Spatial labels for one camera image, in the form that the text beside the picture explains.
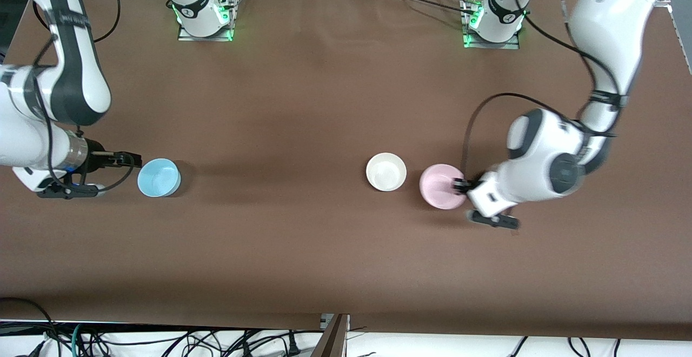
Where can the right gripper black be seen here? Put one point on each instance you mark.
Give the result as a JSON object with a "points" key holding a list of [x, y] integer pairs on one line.
{"points": [[96, 159]]}

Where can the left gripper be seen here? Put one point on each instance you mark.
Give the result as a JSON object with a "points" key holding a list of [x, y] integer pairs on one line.
{"points": [[461, 185]]}

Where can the pink bowl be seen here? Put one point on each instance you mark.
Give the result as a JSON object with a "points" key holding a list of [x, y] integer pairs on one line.
{"points": [[439, 186]]}

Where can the light blue bowl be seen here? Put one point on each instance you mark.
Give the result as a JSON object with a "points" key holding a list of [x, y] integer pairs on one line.
{"points": [[158, 178]]}

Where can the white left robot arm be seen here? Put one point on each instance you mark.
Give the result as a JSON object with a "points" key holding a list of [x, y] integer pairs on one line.
{"points": [[605, 21]]}

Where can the white bowl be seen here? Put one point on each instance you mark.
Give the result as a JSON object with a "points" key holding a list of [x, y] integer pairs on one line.
{"points": [[386, 172]]}

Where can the brown table cover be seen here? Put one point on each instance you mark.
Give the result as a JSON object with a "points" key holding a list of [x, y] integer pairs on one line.
{"points": [[324, 103]]}

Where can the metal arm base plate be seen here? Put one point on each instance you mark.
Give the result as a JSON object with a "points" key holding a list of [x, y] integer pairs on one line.
{"points": [[492, 45], [205, 37]]}

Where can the metal corner bracket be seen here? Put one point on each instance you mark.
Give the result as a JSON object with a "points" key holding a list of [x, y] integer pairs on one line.
{"points": [[664, 1]]}

